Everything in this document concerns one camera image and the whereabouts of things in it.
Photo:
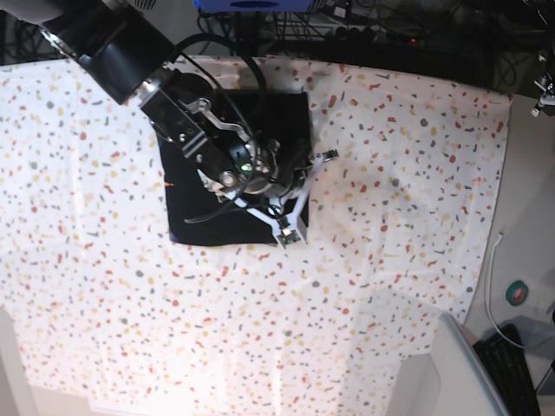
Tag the green tape roll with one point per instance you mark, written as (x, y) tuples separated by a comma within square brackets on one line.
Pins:
[(517, 293)]

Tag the black t-shirt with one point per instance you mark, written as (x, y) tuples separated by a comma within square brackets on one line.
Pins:
[(213, 226)]

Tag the black keyboard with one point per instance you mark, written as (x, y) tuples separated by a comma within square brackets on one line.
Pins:
[(507, 368)]

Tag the terrazzo pattern tablecloth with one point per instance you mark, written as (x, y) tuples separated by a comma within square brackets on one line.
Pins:
[(105, 305)]

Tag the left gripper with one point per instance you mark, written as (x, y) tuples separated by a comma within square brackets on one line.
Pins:
[(545, 84)]

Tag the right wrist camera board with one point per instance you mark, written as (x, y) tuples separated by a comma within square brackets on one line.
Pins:
[(287, 236)]

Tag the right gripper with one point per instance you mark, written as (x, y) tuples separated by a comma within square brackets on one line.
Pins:
[(231, 146)]

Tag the white panel left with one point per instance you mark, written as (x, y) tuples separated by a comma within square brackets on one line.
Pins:
[(16, 395)]

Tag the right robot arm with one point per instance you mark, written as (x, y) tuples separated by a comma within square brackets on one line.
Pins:
[(113, 42)]

